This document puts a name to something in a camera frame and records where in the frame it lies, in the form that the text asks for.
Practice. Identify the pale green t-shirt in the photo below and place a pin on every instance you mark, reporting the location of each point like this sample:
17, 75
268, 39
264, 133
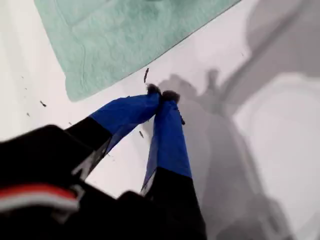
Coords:
120, 37

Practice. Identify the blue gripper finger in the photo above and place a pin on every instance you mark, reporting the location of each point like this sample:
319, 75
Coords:
170, 145
125, 112

